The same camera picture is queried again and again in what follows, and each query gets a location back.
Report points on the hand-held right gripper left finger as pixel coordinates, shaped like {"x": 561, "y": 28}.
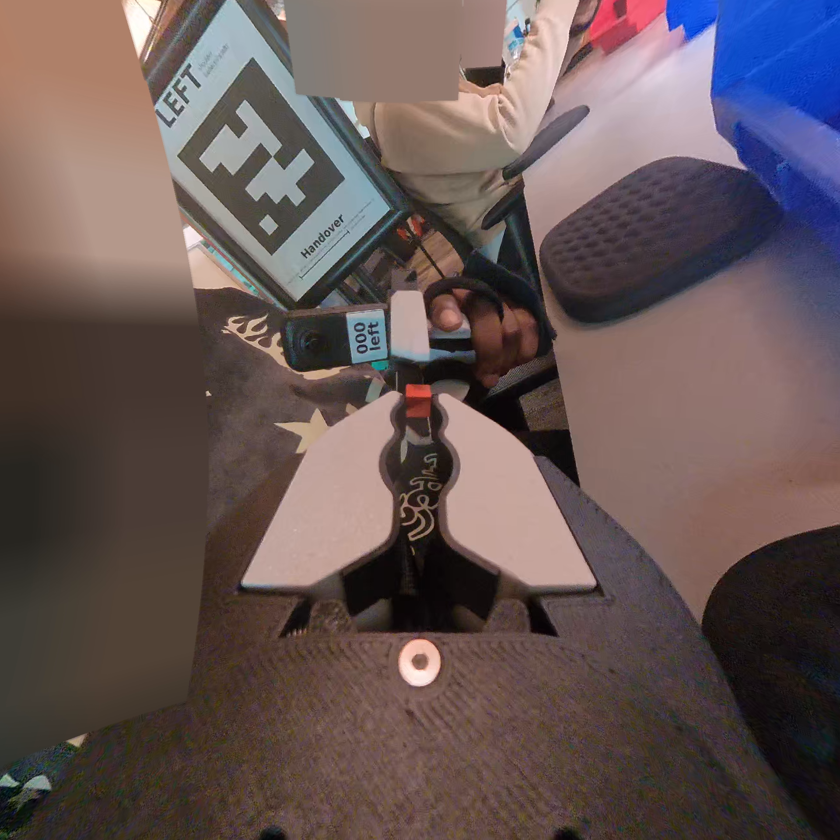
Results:
{"x": 328, "y": 512}

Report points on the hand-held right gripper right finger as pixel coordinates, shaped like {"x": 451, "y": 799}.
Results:
{"x": 512, "y": 525}

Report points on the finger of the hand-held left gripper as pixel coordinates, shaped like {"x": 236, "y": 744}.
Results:
{"x": 378, "y": 389}

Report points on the small red block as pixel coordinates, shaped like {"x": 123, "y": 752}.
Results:
{"x": 418, "y": 394}

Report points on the blue plastic bin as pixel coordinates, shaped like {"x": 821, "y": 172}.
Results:
{"x": 788, "y": 105}
{"x": 692, "y": 13}

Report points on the person's left hand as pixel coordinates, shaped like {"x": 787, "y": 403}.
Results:
{"x": 505, "y": 341}

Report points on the printed marker sign board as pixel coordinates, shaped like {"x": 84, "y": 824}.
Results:
{"x": 256, "y": 145}

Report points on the black office chair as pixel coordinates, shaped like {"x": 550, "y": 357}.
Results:
{"x": 551, "y": 138}

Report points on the black dimpled pad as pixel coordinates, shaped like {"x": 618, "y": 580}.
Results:
{"x": 781, "y": 683}
{"x": 656, "y": 236}

